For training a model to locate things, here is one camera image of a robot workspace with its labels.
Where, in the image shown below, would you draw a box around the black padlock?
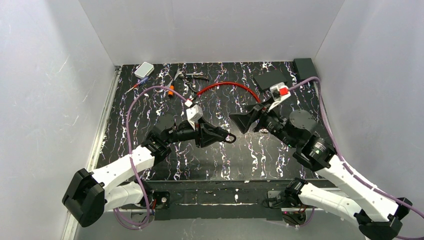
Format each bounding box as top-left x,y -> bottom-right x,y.
223,133 -> 237,144

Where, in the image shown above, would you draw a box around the red cable lock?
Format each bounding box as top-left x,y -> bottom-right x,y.
188,82 -> 270,134

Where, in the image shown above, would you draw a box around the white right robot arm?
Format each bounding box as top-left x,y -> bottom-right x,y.
229,104 -> 411,240

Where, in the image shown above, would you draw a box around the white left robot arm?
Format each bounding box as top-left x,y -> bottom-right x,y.
62,117 -> 237,228

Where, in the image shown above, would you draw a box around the flat black plate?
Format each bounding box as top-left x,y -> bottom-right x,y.
253,70 -> 288,92

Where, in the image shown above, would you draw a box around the black comb piece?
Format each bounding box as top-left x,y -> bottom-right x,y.
173,82 -> 184,96

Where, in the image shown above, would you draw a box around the black box in corner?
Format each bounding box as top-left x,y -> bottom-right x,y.
292,58 -> 319,81

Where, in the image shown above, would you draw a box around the red blue screwdriver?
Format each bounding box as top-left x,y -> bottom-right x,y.
124,76 -> 150,95

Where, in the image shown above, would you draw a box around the white rectangular box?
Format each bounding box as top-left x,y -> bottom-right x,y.
134,62 -> 154,79

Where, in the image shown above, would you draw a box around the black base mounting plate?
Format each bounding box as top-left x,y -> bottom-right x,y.
147,180 -> 292,221

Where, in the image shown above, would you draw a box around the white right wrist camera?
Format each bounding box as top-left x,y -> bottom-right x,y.
268,82 -> 291,112

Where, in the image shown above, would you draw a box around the orange handled tool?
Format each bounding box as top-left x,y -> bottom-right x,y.
167,68 -> 183,99

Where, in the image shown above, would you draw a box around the black handled pliers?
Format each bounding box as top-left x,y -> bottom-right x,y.
184,72 -> 209,81

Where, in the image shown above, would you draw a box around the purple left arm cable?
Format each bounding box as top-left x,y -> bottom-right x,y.
113,86 -> 189,231

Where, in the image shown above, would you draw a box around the aluminium frame rail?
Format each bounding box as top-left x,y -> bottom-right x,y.
61,66 -> 122,240

